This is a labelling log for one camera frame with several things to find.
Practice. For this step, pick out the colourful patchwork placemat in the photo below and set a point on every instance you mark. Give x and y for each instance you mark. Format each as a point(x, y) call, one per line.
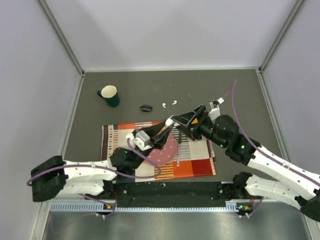
point(197, 158)

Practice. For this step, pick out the black knife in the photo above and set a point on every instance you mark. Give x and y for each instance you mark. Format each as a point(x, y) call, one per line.
point(180, 137)

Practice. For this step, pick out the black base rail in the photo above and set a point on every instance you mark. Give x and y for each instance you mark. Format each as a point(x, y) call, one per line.
point(169, 194)

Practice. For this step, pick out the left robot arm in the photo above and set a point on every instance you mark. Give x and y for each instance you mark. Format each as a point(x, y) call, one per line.
point(57, 177)

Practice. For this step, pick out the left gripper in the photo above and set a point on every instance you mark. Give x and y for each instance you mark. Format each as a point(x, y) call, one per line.
point(157, 140)

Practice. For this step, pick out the black earbud charging case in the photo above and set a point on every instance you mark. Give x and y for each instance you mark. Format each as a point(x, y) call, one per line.
point(146, 108)

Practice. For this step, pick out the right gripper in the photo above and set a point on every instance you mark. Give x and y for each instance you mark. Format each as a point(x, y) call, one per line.
point(188, 119)

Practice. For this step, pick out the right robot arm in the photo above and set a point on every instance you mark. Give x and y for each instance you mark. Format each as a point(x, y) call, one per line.
point(291, 184)

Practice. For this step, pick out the grey cable duct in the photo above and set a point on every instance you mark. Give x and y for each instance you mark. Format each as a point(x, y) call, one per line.
point(88, 206)

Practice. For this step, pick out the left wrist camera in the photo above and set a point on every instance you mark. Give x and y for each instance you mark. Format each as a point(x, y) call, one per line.
point(142, 140)

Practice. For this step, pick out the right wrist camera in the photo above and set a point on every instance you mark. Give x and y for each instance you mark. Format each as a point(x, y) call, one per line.
point(215, 110)

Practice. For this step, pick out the pink dotted plate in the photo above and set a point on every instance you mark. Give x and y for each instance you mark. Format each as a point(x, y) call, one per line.
point(165, 155)

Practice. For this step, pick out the white earbud case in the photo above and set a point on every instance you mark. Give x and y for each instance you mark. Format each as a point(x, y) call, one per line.
point(169, 122)

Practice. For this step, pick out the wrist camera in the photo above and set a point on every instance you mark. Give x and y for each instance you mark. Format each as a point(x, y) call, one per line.
point(215, 110)
point(142, 140)

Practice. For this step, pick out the dark green mug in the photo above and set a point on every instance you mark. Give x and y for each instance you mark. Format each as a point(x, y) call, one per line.
point(110, 94)

